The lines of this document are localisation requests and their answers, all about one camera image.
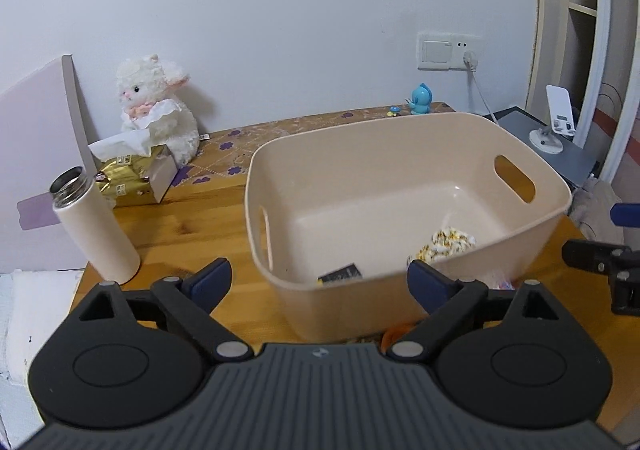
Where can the black small box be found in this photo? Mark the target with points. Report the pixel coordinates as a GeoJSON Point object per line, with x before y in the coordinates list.
{"type": "Point", "coordinates": [346, 273]}

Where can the white wooden shelf frame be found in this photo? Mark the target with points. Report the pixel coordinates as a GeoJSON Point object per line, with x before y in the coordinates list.
{"type": "Point", "coordinates": [591, 48]}

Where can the cartoon blind box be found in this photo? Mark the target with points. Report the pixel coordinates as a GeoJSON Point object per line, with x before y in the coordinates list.
{"type": "Point", "coordinates": [498, 281]}

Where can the white wall switch socket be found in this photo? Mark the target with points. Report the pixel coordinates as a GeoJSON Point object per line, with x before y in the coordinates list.
{"type": "Point", "coordinates": [445, 51]}

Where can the gold tissue box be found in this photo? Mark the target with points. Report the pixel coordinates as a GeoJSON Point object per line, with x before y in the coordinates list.
{"type": "Point", "coordinates": [136, 168]}

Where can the beige grey clothing pile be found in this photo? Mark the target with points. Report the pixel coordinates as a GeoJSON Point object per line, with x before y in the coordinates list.
{"type": "Point", "coordinates": [590, 212]}

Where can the white plush lamb toy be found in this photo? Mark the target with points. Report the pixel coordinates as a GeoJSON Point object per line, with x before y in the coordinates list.
{"type": "Point", "coordinates": [147, 92]}

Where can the cream thermos bottle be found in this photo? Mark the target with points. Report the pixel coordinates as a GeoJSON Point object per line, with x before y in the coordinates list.
{"type": "Point", "coordinates": [91, 224]}

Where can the floral yellow white scrunchie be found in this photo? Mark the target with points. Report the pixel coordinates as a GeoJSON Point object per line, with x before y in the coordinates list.
{"type": "Point", "coordinates": [444, 243]}

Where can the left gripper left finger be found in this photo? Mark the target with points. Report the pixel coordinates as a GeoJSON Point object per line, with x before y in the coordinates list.
{"type": "Point", "coordinates": [127, 358]}

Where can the white phone stand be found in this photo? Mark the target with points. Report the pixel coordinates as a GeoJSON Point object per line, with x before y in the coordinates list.
{"type": "Point", "coordinates": [555, 124]}

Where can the beige plastic storage bin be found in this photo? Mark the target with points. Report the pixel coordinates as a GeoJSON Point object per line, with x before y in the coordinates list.
{"type": "Point", "coordinates": [373, 193]}

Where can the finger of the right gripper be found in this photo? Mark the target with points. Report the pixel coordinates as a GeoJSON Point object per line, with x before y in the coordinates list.
{"type": "Point", "coordinates": [594, 256]}
{"type": "Point", "coordinates": [625, 214]}

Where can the orange rolled sock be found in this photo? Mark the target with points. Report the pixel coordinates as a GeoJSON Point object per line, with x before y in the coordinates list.
{"type": "Point", "coordinates": [394, 334]}

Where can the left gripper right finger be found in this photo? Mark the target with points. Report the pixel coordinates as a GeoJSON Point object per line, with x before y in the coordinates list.
{"type": "Point", "coordinates": [514, 358]}

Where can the blue bird figurine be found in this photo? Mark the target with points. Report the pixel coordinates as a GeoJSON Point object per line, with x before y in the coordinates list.
{"type": "Point", "coordinates": [420, 100]}

